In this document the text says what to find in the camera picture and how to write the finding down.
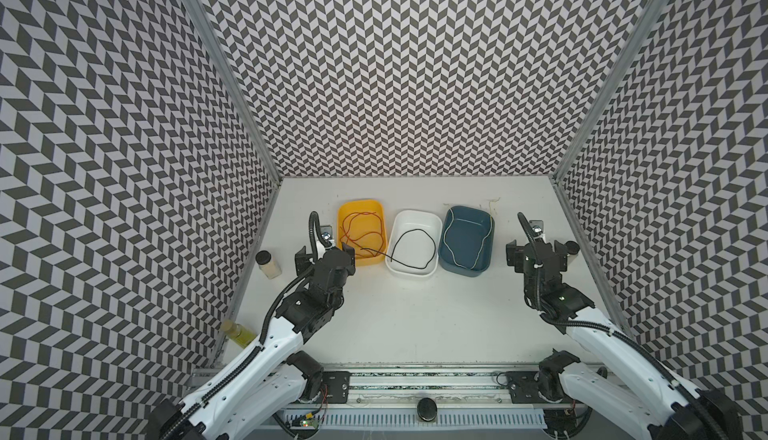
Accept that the dark brown wire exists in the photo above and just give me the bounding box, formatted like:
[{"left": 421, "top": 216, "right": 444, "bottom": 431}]
[{"left": 359, "top": 228, "right": 438, "bottom": 272}]

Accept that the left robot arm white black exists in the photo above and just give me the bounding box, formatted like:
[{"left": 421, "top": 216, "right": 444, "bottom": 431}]
[{"left": 145, "top": 212, "right": 356, "bottom": 439}]

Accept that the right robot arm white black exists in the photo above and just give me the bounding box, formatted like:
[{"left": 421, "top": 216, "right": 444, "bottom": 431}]
[{"left": 506, "top": 213, "right": 743, "bottom": 439}]

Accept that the right small jar black lid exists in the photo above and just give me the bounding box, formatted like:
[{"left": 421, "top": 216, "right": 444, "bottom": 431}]
[{"left": 565, "top": 240, "right": 581, "bottom": 261}]

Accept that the small jar black lid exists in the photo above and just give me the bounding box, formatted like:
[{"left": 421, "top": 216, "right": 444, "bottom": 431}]
[
  {"left": 565, "top": 240, "right": 581, "bottom": 261},
  {"left": 254, "top": 250, "right": 282, "bottom": 279}
]

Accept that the yellow plastic bin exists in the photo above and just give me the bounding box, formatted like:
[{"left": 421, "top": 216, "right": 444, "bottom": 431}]
[{"left": 336, "top": 199, "right": 388, "bottom": 266}]

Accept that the left small jar black lid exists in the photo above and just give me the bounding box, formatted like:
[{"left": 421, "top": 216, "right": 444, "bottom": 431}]
[{"left": 254, "top": 250, "right": 282, "bottom": 279}]

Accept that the teal plastic bin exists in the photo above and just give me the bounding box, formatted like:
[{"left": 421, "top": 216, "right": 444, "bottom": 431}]
[{"left": 438, "top": 205, "right": 495, "bottom": 277}]

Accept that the white plastic bin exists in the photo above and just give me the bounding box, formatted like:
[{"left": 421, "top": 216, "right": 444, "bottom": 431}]
[{"left": 385, "top": 209, "right": 443, "bottom": 280}]

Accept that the yellow liquid bottle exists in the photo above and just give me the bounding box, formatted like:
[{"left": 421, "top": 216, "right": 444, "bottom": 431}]
[{"left": 220, "top": 319, "right": 256, "bottom": 348}]

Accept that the small green circuit board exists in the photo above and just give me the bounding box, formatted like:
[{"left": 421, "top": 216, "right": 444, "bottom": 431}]
[{"left": 290, "top": 414, "right": 319, "bottom": 430}]

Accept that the black round knob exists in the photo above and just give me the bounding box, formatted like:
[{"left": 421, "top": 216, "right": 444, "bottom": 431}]
[{"left": 416, "top": 397, "right": 438, "bottom": 423}]

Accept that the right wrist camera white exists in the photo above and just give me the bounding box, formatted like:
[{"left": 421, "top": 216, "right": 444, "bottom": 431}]
[{"left": 529, "top": 220, "right": 544, "bottom": 238}]

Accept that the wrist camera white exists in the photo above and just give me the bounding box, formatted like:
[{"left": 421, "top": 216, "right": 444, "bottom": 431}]
[
  {"left": 529, "top": 220, "right": 544, "bottom": 238},
  {"left": 316, "top": 225, "right": 334, "bottom": 249}
]

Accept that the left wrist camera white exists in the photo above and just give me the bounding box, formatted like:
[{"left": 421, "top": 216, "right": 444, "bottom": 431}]
[{"left": 316, "top": 225, "right": 334, "bottom": 249}]

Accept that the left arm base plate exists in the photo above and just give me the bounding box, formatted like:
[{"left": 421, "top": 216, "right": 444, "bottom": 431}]
[{"left": 315, "top": 370, "right": 351, "bottom": 405}]

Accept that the aluminium front rail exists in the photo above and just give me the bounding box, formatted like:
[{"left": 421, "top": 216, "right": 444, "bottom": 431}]
[{"left": 283, "top": 367, "right": 586, "bottom": 410}]

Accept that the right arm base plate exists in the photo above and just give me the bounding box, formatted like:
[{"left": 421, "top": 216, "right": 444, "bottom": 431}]
[{"left": 503, "top": 370, "right": 552, "bottom": 404}]

